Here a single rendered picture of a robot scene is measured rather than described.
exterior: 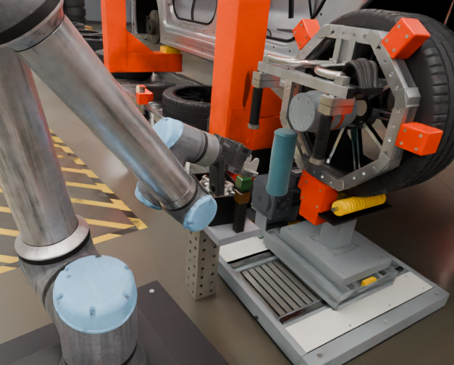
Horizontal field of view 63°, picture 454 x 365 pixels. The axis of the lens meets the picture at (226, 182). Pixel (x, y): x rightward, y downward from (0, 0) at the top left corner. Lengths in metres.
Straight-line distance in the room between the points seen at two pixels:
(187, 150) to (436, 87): 0.75
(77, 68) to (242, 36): 1.12
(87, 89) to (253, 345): 1.19
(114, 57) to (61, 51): 2.87
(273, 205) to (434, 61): 0.89
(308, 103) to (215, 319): 0.92
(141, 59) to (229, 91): 1.95
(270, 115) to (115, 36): 1.93
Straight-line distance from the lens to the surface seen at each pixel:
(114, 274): 0.78
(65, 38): 0.57
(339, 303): 1.60
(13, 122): 0.71
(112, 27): 3.42
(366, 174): 1.31
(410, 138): 1.20
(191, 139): 0.91
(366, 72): 1.16
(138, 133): 0.66
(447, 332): 1.92
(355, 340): 1.56
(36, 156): 0.74
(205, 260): 1.56
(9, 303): 1.79
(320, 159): 1.14
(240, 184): 1.19
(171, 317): 1.19
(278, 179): 1.46
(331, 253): 1.68
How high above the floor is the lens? 1.16
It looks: 26 degrees down
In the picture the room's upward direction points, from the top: 6 degrees clockwise
